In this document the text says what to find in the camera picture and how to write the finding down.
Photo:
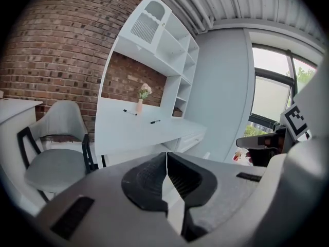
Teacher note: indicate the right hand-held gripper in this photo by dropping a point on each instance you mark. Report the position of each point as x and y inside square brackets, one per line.
[303, 179]

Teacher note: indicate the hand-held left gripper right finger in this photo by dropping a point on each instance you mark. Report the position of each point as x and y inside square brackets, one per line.
[205, 184]

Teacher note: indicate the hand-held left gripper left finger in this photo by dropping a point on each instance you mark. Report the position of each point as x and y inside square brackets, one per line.
[113, 194]

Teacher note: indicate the white desk drawer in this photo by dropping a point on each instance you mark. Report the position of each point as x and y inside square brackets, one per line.
[191, 140]

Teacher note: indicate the white desk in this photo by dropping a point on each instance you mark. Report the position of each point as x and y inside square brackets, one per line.
[144, 134]

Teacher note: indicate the red and white small item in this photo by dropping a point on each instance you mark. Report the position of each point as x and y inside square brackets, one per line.
[240, 156]

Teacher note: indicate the white roller blind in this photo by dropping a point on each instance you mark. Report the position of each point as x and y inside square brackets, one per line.
[271, 96]

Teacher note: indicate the brown box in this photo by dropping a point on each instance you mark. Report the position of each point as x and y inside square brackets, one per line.
[177, 112]

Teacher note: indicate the black marker pen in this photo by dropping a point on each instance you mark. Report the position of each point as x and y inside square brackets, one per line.
[129, 112]
[155, 122]

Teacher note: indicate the black framed window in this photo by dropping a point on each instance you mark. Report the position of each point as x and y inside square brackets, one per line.
[292, 68]

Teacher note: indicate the pink slim vase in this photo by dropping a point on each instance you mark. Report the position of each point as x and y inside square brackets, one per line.
[139, 106]

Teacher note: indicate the pale flower bouquet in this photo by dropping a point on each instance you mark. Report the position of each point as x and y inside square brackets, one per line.
[145, 90]

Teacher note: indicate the white shelf hutch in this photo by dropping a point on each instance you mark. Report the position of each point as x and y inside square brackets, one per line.
[171, 48]

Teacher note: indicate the white side table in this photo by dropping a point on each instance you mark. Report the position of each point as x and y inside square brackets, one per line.
[15, 112]

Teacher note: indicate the white arched cabinet door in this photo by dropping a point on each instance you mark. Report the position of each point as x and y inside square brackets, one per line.
[149, 22]

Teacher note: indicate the grey chair with black frame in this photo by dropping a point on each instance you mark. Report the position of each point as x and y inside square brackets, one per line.
[55, 167]

